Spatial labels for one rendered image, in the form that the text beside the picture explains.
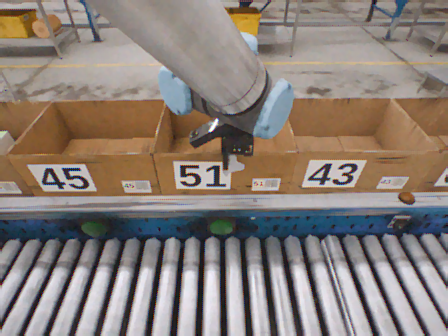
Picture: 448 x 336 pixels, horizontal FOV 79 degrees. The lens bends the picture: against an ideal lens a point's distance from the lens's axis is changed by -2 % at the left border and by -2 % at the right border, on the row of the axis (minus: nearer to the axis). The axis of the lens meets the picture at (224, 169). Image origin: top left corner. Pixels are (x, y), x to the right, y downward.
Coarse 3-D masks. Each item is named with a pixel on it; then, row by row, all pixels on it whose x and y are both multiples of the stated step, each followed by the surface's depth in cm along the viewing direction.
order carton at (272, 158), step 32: (160, 128) 83; (192, 128) 102; (288, 128) 82; (160, 160) 74; (192, 160) 74; (256, 160) 75; (288, 160) 75; (192, 192) 83; (224, 192) 84; (256, 192) 84
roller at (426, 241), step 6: (432, 234) 89; (420, 240) 90; (426, 240) 88; (432, 240) 88; (426, 246) 88; (432, 246) 86; (438, 246) 86; (426, 252) 88; (432, 252) 86; (438, 252) 85; (444, 252) 85; (432, 258) 85; (438, 258) 84; (444, 258) 83; (438, 264) 83; (444, 264) 82; (438, 270) 83; (444, 270) 81; (444, 276) 81; (444, 282) 81
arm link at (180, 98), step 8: (160, 72) 46; (168, 72) 44; (160, 80) 47; (168, 80) 45; (176, 80) 43; (160, 88) 49; (168, 88) 47; (176, 88) 45; (184, 88) 44; (168, 96) 48; (176, 96) 46; (184, 96) 44; (192, 96) 45; (200, 96) 43; (168, 104) 49; (176, 104) 47; (184, 104) 45; (192, 104) 46; (200, 104) 44; (176, 112) 49; (184, 112) 47
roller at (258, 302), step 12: (252, 240) 88; (252, 252) 85; (252, 264) 82; (252, 276) 79; (252, 288) 77; (264, 288) 77; (252, 300) 75; (264, 300) 74; (252, 312) 73; (264, 312) 72; (252, 324) 71; (264, 324) 70
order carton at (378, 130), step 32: (320, 128) 103; (352, 128) 103; (384, 128) 98; (416, 128) 82; (384, 160) 75; (416, 160) 76; (288, 192) 85; (320, 192) 84; (352, 192) 85; (384, 192) 85
